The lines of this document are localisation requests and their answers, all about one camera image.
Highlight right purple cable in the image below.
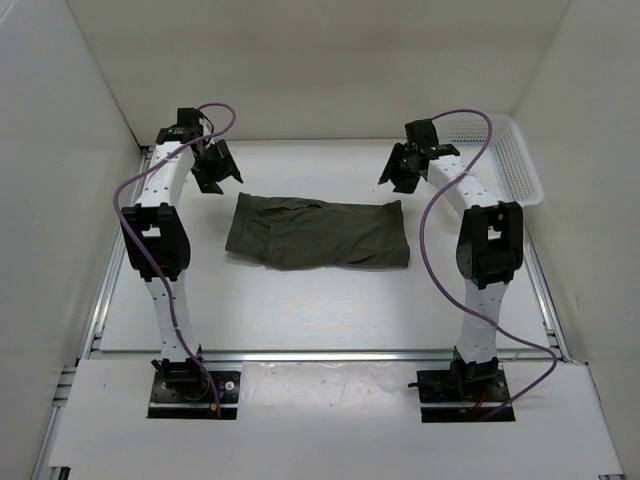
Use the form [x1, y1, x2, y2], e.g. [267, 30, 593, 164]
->
[419, 109, 560, 419]

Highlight white plastic mesh basket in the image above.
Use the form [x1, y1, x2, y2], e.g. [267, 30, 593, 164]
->
[434, 113, 544, 207]

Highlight purple cable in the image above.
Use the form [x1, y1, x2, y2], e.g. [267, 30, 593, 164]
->
[113, 102, 237, 420]
[419, 109, 560, 419]

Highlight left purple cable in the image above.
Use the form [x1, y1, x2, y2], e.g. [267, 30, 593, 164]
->
[113, 102, 237, 420]

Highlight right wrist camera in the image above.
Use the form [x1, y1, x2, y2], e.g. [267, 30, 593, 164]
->
[430, 144, 460, 158]

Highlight front aluminium rail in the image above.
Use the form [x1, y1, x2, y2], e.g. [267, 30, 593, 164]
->
[204, 350, 453, 363]

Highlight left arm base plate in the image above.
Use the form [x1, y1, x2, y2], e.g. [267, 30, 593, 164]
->
[147, 359, 241, 420]

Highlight left aluminium frame rail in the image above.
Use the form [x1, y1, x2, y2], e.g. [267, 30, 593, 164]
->
[29, 144, 154, 480]

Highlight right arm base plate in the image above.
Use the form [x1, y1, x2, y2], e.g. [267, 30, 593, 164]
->
[408, 368, 515, 424]

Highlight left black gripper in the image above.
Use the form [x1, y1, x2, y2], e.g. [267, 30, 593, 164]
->
[191, 138, 243, 194]

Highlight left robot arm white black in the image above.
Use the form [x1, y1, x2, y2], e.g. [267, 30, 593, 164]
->
[113, 104, 243, 405]

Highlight olive green shorts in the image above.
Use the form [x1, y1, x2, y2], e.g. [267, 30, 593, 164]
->
[225, 193, 410, 270]

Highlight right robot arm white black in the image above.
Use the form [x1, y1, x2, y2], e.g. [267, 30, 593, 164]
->
[379, 119, 523, 400]

